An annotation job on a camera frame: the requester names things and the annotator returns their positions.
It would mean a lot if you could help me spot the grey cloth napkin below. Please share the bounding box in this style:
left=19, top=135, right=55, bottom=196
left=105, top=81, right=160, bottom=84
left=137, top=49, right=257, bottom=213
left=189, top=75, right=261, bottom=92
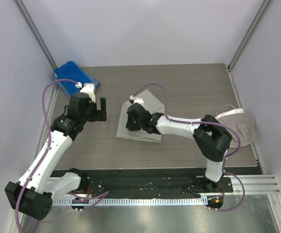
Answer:
left=116, top=89, right=165, bottom=143

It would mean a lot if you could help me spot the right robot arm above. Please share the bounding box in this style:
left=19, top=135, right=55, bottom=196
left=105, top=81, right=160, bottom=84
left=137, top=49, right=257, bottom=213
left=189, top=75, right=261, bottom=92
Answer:
left=126, top=103, right=232, bottom=192

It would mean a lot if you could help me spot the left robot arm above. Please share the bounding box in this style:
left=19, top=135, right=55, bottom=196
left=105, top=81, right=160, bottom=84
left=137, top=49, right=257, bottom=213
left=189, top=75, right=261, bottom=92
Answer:
left=5, top=92, right=107, bottom=220

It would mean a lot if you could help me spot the blue folded towel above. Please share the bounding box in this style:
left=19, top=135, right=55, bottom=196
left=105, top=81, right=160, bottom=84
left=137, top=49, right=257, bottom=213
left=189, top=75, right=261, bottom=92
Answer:
left=53, top=61, right=100, bottom=98

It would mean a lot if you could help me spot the grey cloth pile in bowl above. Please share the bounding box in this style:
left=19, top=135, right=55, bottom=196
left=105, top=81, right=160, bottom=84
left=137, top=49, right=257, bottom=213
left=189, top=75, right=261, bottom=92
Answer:
left=215, top=104, right=257, bottom=147

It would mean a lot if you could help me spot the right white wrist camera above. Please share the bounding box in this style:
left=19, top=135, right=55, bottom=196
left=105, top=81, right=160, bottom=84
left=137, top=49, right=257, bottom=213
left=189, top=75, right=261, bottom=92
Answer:
left=129, top=95, right=144, bottom=106

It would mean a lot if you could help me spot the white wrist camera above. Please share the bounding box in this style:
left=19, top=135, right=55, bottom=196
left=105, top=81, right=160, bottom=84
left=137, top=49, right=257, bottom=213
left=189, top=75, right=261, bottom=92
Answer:
left=129, top=95, right=144, bottom=106
left=75, top=82, right=96, bottom=103

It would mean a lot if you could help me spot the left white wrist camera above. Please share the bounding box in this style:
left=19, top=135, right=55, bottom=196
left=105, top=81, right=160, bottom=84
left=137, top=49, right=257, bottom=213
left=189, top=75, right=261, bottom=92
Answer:
left=75, top=82, right=96, bottom=103

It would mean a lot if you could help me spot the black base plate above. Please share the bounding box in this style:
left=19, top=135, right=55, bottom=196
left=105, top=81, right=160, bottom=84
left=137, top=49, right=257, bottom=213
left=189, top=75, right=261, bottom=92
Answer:
left=52, top=169, right=233, bottom=195

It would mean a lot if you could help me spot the white slotted cable duct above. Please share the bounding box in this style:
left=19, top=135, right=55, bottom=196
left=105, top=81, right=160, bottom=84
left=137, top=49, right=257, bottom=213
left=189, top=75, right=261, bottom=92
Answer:
left=53, top=196, right=208, bottom=207

